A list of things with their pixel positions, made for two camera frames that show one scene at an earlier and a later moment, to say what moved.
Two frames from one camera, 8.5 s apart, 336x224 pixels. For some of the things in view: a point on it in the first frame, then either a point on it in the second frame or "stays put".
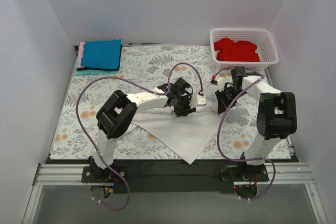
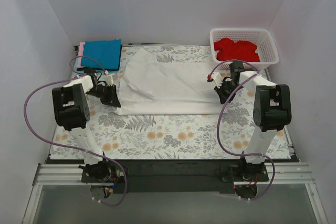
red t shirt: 240,51 stays put
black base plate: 173,177 stays put
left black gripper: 182,107 to 109,96
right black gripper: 223,99 stays put
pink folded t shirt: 81,48 stays put
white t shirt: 188,135 to 148,87
